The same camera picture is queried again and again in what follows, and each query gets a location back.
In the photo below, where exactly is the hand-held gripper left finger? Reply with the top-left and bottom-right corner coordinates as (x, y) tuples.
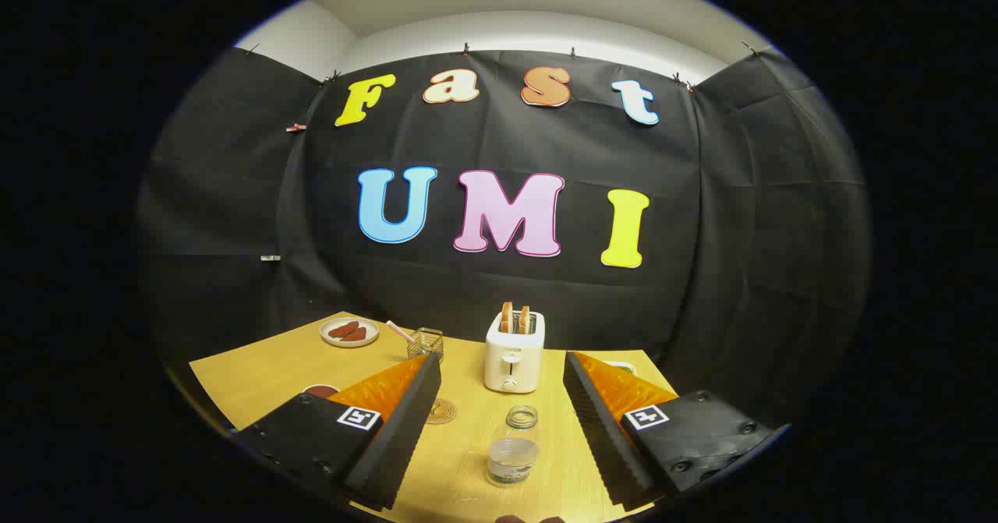
(232, 353), (442, 511)

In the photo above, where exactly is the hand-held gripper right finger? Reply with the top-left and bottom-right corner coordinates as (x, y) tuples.
(563, 351), (788, 511)

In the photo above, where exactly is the clear plastic juice bottle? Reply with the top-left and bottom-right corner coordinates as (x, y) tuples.
(487, 405), (541, 487)

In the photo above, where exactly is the white round plate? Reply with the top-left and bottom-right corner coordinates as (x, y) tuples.
(320, 317), (380, 348)

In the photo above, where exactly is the white toaster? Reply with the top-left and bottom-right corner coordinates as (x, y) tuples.
(484, 310), (546, 394)

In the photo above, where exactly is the wooden table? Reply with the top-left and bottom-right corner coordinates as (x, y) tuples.
(189, 311), (679, 523)

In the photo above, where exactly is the black backdrop cloth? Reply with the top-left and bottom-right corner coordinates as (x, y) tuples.
(136, 46), (872, 430)

